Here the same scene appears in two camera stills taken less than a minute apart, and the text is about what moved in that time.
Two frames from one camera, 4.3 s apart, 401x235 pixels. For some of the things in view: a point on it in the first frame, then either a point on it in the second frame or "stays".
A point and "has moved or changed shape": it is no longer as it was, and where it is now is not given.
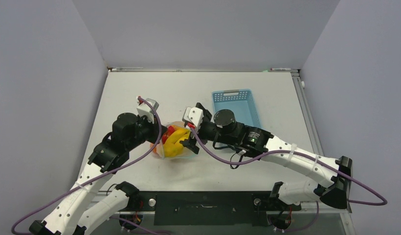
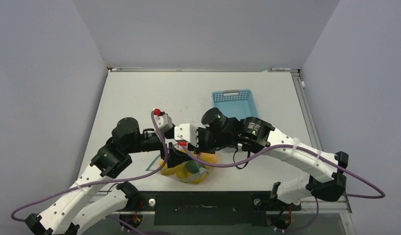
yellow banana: x=171 y=147 has moved or changed shape
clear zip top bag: x=169 y=146 has moved or changed shape
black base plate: x=209 y=207 stays
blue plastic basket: x=241 y=102 stays
